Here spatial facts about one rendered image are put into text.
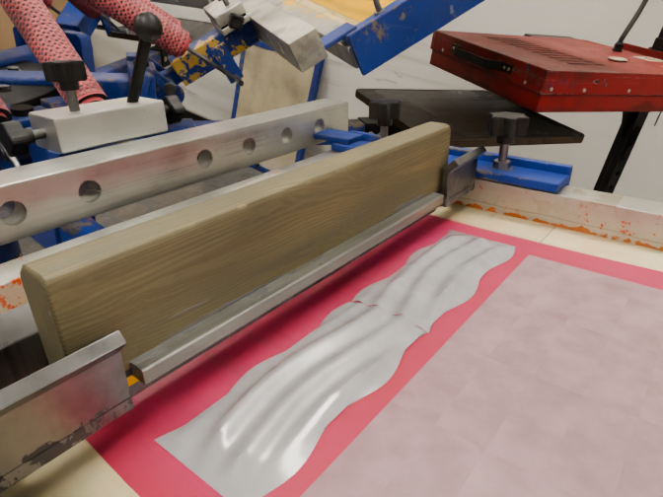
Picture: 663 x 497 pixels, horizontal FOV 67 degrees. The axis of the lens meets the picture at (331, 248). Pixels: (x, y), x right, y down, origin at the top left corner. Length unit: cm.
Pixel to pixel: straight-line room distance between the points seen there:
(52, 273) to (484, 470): 23
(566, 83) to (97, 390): 111
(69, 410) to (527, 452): 23
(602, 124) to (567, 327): 198
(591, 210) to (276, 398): 38
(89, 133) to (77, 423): 36
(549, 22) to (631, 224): 186
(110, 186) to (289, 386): 30
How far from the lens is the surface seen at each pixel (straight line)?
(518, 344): 38
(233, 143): 62
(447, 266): 45
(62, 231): 76
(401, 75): 267
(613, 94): 134
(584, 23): 234
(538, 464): 30
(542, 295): 44
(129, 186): 54
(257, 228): 33
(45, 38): 81
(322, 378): 32
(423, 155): 49
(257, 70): 322
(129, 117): 60
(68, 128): 57
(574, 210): 57
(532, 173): 60
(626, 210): 56
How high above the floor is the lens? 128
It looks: 31 degrees down
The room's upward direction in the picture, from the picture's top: 7 degrees clockwise
